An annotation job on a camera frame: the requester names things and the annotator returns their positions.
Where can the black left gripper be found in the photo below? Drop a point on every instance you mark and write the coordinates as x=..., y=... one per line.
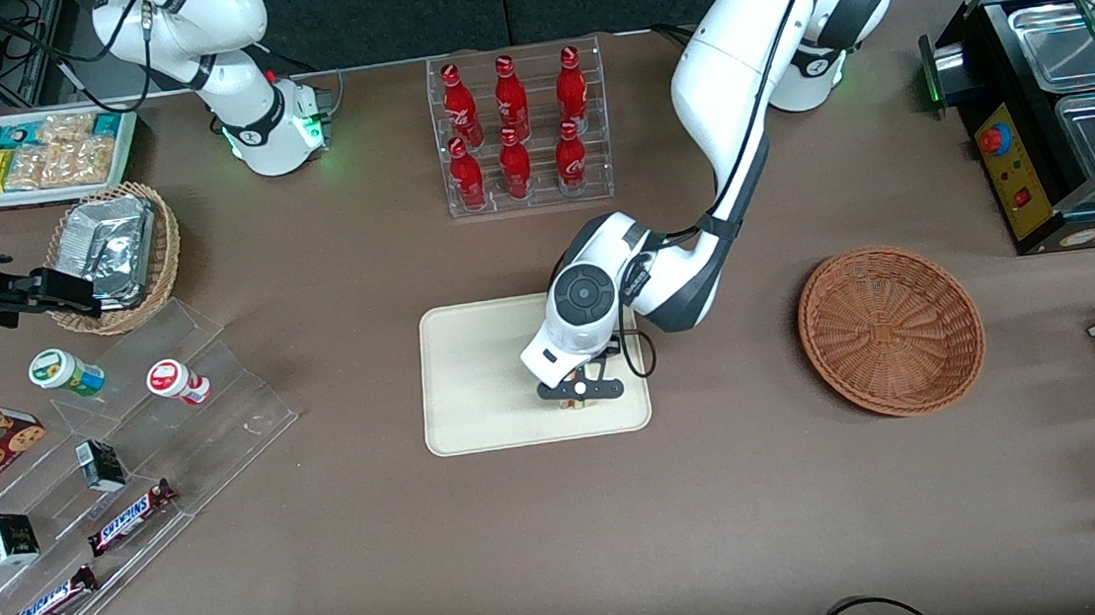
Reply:
x=614, y=348

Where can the triangular sandwich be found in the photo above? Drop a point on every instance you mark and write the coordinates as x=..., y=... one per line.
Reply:
x=578, y=406

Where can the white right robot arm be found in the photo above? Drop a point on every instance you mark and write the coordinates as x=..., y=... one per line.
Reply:
x=225, y=19

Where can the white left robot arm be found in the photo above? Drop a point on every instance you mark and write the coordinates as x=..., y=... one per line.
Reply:
x=734, y=63

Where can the beige plastic tray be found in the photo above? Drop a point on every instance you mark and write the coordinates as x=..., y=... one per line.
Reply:
x=475, y=383

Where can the light wicker basket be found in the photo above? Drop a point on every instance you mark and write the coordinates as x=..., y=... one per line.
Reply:
x=164, y=247

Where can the brown round wicker basket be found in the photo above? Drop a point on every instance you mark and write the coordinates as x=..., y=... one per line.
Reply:
x=892, y=332

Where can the green lid white cup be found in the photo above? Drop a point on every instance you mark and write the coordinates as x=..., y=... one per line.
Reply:
x=63, y=372

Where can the silver foil package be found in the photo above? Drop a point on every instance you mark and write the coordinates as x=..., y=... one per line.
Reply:
x=105, y=232
x=124, y=285

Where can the clear bag of crackers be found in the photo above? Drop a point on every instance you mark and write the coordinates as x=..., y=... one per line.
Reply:
x=84, y=162
x=28, y=167
x=66, y=127

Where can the red lid white cup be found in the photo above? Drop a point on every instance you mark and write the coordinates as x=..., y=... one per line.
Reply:
x=172, y=380

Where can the teal snack package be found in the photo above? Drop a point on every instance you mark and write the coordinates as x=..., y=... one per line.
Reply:
x=107, y=123
x=13, y=134

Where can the small black chocolate box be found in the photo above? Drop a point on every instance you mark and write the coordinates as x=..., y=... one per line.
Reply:
x=11, y=539
x=101, y=465

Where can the clear acrylic stepped display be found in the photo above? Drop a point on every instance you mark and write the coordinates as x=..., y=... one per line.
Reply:
x=211, y=426

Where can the clear acrylic bottle rack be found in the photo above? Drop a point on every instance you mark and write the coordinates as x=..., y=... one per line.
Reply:
x=594, y=160

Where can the red cola bottle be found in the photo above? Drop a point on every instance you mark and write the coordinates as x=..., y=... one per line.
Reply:
x=571, y=85
x=467, y=176
x=515, y=167
x=460, y=102
x=510, y=93
x=571, y=159

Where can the brown Snickers bar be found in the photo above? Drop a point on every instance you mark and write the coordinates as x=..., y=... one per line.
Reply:
x=130, y=518
x=46, y=605

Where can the black food warmer machine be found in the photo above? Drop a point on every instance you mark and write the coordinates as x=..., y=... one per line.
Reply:
x=1017, y=177

